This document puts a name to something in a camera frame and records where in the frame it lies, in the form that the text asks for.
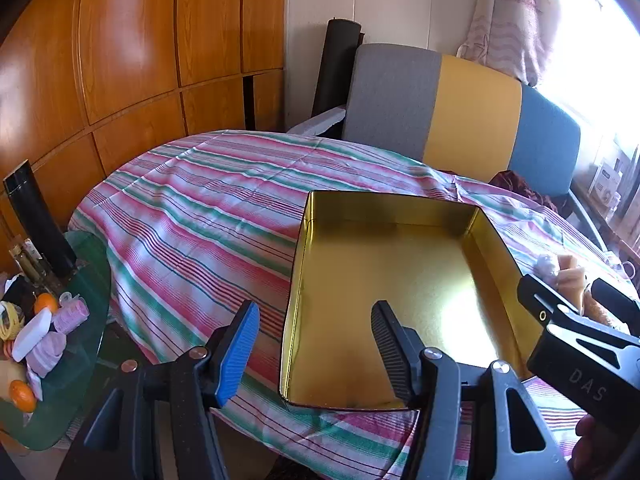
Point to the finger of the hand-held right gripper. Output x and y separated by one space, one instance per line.
617 305
550 305

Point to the white foam piece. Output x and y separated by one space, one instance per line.
320 122

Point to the pink ribbed roll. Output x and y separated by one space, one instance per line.
72 314

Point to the orange fruit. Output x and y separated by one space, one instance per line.
23 394
46 304

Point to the white crinkled packet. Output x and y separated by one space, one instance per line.
545 266

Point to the tall black box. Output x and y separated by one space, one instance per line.
40 225

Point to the maroon and gold tin box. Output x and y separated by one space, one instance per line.
400 270

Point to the patterned curtain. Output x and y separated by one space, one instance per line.
505 20

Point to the white oblong case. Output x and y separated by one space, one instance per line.
31 335

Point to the green glass side table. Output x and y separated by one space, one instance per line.
85 340

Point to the white and blue box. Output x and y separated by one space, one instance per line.
605 180

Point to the dark red cloth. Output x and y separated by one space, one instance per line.
510 182

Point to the wooden side table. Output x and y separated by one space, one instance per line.
625 230

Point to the black rolled mat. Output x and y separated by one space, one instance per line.
332 70

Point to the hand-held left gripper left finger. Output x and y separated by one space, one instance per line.
237 355

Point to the person's right hand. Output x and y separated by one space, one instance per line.
592 435

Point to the tan sponge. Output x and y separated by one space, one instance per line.
572 280

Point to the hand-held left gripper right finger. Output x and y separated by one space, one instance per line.
392 355

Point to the wooden wardrobe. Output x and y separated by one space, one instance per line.
125 60

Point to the glass bottle with gold cap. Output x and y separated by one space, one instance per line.
25 260

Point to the striped tablecloth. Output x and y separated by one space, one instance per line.
200 200

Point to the grey yellow blue armchair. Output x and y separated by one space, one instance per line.
475 110

